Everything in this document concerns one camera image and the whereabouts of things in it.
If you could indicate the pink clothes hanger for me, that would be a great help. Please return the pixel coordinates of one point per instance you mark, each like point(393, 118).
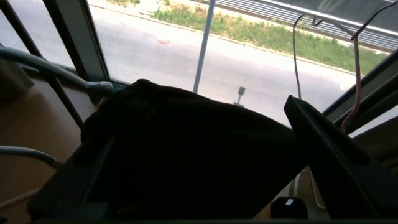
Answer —
point(357, 77)
point(46, 67)

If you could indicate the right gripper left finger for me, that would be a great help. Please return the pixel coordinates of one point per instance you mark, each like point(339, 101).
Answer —
point(60, 194)

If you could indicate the window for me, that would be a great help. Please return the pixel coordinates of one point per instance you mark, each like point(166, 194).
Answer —
point(161, 49)

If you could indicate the black shorts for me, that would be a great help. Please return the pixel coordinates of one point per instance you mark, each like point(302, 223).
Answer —
point(192, 149)

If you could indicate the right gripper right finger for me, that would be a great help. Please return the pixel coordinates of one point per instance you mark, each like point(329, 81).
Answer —
point(342, 182)

